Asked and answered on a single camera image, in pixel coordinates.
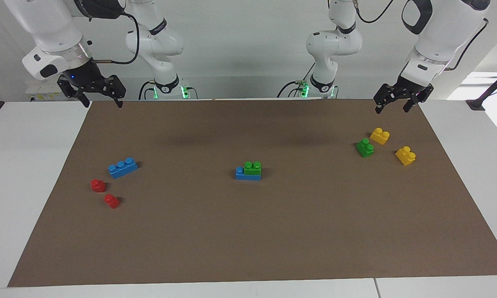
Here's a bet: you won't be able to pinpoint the blue three-stud brick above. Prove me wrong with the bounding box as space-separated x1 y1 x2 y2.
108 157 139 179
235 167 262 181

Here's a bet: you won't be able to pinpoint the yellow two-stud brick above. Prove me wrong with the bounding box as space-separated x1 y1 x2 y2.
370 127 390 145
395 146 416 166

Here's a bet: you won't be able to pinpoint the white box with yellow labels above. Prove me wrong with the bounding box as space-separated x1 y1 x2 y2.
25 80 67 102

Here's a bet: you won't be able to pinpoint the brown table mat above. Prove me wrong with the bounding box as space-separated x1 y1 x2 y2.
7 99 497 288

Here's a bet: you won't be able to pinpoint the black right base cable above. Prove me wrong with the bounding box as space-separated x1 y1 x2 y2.
138 80 156 101

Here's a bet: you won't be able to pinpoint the black base cable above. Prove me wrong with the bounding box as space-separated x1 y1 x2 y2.
277 80 306 99
138 80 156 101

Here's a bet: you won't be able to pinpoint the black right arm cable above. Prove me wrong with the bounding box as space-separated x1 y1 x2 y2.
92 12 140 65

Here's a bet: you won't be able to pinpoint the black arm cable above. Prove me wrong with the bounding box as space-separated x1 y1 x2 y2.
355 0 488 72
92 12 140 65

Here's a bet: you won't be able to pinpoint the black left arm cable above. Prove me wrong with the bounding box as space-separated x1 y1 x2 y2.
355 0 488 72

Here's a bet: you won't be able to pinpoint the black left base cable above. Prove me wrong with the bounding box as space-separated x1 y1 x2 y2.
277 80 306 99

